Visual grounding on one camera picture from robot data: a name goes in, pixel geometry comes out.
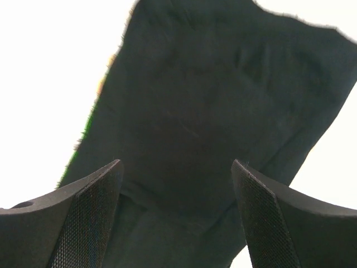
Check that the black t shirt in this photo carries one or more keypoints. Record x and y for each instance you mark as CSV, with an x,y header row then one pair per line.
x,y
195,86

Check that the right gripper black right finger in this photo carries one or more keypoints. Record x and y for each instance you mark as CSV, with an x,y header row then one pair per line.
x,y
285,228

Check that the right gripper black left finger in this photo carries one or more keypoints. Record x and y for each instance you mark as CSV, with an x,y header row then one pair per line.
x,y
69,227

